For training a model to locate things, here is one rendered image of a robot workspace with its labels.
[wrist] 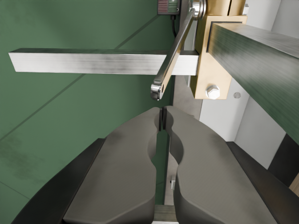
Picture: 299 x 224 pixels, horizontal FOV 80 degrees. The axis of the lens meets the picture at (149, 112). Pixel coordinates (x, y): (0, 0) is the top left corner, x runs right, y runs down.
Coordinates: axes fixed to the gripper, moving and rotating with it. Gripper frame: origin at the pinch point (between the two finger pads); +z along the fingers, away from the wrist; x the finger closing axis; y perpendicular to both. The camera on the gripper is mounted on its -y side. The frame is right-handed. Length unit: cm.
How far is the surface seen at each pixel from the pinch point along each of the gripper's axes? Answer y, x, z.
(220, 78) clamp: 2.9, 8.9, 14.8
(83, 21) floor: 2, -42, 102
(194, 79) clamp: 3.8, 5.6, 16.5
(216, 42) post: -2.4, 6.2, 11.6
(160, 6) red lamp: -5.9, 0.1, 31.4
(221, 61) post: -1.1, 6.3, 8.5
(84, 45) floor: 15, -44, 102
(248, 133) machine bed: 27, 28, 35
